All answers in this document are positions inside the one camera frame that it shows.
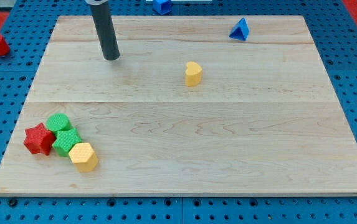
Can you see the yellow heart block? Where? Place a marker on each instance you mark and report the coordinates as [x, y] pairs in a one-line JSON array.
[[193, 74]]

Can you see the yellow hexagon block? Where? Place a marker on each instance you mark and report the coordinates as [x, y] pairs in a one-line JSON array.
[[83, 157]]

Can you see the wooden board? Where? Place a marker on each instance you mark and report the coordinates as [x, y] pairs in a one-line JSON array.
[[263, 122]]

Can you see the blue triangle block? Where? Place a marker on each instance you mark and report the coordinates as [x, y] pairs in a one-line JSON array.
[[240, 31]]

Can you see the blue cube block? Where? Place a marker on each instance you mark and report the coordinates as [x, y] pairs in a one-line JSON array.
[[162, 7]]

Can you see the green star block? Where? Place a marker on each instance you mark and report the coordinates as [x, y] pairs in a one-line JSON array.
[[65, 141]]

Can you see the green cylinder block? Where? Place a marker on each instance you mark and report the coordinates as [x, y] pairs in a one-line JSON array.
[[58, 122]]

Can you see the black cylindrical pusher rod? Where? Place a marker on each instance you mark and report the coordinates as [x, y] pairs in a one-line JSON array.
[[105, 31]]

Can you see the red star block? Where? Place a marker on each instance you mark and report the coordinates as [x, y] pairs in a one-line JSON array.
[[39, 139]]

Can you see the silver rod mount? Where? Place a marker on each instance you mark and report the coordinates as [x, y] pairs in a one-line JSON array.
[[95, 2]]

